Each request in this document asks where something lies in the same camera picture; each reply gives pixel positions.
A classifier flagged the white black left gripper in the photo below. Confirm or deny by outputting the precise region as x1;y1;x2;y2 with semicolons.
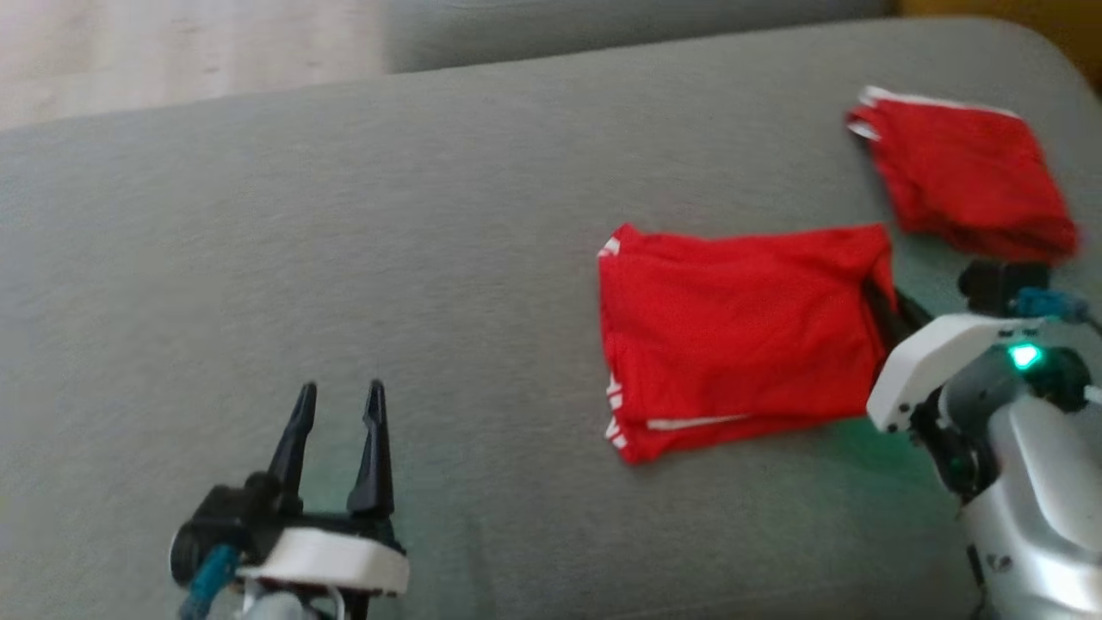
234;379;412;597

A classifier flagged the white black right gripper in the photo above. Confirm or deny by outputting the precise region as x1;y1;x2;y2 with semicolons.
863;278;1047;506

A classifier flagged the red white jersey shirt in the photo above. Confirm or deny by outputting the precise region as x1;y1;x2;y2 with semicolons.
597;222;897;467

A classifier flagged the red shorts white trim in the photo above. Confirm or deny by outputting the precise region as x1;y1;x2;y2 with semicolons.
845;84;1081;264

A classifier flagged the grey sofa chaise cushion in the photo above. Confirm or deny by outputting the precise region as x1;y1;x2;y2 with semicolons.
0;17;1102;620

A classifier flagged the grey sofa seat cushion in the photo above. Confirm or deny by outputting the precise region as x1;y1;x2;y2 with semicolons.
383;0;896;75

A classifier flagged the teal camera cable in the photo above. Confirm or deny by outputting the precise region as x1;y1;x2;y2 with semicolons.
178;543;243;620
1015;288;1091;327

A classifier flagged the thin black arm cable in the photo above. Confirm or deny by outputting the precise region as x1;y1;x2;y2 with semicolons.
966;542;993;620

